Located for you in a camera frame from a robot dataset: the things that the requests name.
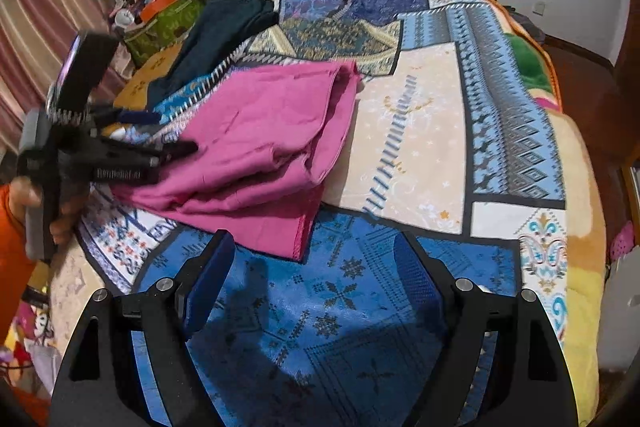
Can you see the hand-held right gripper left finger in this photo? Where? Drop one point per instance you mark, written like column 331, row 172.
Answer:
column 207, row 287

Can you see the green patterned storage bag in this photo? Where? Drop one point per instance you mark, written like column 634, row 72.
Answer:
column 160, row 27

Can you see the white plastic bag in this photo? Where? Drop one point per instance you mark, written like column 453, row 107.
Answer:
column 620, row 307

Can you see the pink pants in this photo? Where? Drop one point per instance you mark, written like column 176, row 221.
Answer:
column 250, row 132

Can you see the person's left hand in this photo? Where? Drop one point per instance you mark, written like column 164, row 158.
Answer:
column 67, row 217

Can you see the person's left forearm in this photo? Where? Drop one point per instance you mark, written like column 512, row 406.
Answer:
column 12, row 267

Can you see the striped brown curtain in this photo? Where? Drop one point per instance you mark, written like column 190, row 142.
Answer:
column 47, row 7

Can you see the blue patchwork blanket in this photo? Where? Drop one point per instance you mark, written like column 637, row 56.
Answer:
column 400, row 132

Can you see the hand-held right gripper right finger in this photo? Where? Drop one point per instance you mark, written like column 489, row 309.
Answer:
column 415, row 277

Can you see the orange box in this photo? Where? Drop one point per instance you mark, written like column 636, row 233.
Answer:
column 160, row 6

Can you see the dark pants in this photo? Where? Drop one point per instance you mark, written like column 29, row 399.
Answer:
column 210, row 37

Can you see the pink plush toy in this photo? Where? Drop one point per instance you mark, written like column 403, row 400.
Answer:
column 622, row 239

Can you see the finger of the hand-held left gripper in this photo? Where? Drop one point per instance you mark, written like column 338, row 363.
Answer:
column 135, row 117
column 175, row 149

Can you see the white wall socket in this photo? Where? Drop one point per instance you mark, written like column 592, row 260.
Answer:
column 538, row 8

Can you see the colourful plush toys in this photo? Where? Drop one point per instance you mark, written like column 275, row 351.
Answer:
column 25, row 332

